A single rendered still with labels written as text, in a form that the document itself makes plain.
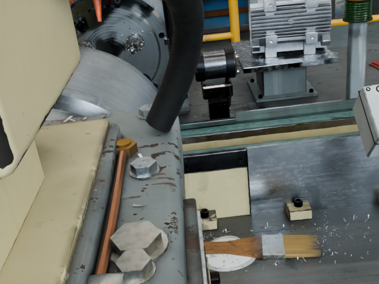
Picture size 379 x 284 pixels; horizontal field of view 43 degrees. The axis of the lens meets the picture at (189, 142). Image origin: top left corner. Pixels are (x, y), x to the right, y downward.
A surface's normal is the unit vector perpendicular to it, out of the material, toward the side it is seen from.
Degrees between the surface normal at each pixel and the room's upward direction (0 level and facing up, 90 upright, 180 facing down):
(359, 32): 90
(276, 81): 90
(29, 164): 90
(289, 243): 1
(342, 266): 0
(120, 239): 0
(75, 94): 24
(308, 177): 90
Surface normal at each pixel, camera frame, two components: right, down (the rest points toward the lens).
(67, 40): 0.99, -0.11
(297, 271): -0.11, -0.89
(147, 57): 0.04, 0.43
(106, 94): 0.49, -0.80
